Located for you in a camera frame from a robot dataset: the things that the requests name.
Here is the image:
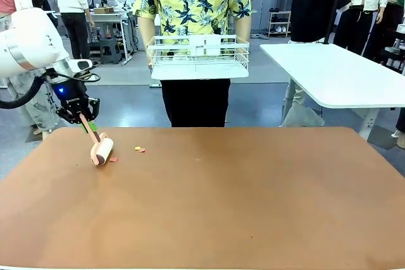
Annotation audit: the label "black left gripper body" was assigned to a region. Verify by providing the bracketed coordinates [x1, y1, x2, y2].
[50, 77, 90, 114]

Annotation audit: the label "pink lint roller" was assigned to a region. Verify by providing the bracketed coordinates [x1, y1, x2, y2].
[78, 113, 115, 168]

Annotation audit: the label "white wire basket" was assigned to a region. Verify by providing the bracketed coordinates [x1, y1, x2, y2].
[146, 34, 251, 81]

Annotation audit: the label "person's right forearm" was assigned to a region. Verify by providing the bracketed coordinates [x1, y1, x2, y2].
[137, 14, 158, 52]

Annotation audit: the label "person's left forearm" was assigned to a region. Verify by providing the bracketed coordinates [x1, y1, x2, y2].
[234, 13, 253, 50]

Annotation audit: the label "person's right hand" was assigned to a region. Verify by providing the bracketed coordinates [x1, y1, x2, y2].
[146, 47, 157, 69]

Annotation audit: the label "person's left hand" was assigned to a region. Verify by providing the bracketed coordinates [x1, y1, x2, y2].
[237, 47, 251, 63]

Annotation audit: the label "black step stool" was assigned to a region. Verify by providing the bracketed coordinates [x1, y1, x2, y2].
[99, 38, 123, 65]

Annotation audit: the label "grey background desk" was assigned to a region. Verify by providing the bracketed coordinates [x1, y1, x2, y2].
[84, 9, 137, 62]

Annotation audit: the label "bystander in white shirt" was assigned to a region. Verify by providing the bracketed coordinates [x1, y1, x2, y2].
[51, 0, 95, 61]

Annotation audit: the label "person's black trousers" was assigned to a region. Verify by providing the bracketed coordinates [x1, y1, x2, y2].
[160, 78, 232, 128]

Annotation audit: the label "yellow pineapple print shirt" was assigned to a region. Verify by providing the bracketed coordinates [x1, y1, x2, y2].
[132, 0, 253, 46]

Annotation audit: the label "white side table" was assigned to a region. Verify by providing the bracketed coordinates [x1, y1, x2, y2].
[259, 42, 405, 142]

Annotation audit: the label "bystander in black top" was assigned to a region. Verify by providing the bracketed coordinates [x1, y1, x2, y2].
[279, 0, 351, 128]

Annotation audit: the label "bystander in white jacket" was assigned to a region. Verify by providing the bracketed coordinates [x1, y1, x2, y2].
[332, 0, 394, 56]

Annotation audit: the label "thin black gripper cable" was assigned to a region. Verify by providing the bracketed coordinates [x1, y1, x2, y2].
[42, 70, 101, 83]

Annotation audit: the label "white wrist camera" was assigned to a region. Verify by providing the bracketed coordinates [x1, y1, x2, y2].
[66, 58, 94, 73]

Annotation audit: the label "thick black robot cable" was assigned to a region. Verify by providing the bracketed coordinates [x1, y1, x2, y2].
[0, 72, 45, 110]

